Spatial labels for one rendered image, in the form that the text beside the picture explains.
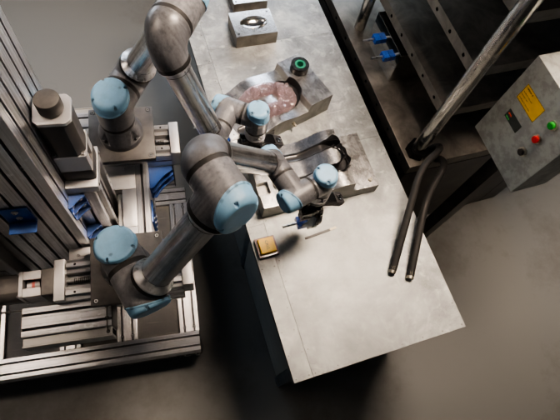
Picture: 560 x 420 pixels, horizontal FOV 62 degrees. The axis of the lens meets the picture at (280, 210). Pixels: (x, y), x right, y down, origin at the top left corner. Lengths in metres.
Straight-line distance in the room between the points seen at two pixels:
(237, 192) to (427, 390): 1.95
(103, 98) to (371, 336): 1.23
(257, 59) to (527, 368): 2.19
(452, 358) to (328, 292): 1.19
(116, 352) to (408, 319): 1.30
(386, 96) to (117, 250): 1.49
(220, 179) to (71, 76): 2.41
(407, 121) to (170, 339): 1.50
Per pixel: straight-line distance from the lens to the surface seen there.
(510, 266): 3.16
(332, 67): 2.33
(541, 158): 1.79
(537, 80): 1.76
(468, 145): 2.34
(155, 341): 2.32
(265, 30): 2.32
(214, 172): 1.02
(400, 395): 2.68
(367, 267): 1.87
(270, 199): 1.79
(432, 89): 2.10
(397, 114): 2.28
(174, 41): 1.25
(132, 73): 1.60
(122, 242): 1.33
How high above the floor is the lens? 2.49
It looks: 65 degrees down
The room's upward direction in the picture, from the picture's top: 18 degrees clockwise
